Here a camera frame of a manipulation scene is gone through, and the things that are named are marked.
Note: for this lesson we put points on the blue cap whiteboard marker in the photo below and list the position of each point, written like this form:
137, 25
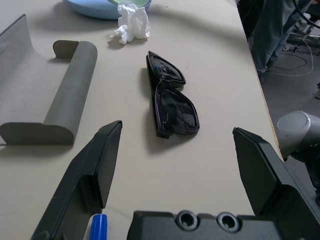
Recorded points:
98, 227

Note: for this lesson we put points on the light green plate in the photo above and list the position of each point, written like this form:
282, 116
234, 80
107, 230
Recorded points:
135, 2

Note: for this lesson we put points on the bystander in grey trousers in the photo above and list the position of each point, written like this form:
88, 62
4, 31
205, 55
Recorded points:
270, 30

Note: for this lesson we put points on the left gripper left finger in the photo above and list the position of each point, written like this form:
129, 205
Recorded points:
82, 180

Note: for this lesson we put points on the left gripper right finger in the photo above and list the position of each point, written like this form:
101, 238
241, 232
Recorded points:
265, 180

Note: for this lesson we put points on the grey glasses case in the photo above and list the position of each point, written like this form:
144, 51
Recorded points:
67, 95

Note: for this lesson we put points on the white tissue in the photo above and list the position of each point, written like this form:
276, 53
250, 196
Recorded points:
135, 25

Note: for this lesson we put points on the black sunglasses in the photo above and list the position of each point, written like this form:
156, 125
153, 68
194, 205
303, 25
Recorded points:
175, 110

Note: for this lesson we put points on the light blue plate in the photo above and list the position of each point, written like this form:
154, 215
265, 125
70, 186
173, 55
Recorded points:
95, 10

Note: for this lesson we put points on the wheeled equipment stand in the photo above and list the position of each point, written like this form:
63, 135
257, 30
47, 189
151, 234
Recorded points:
305, 35

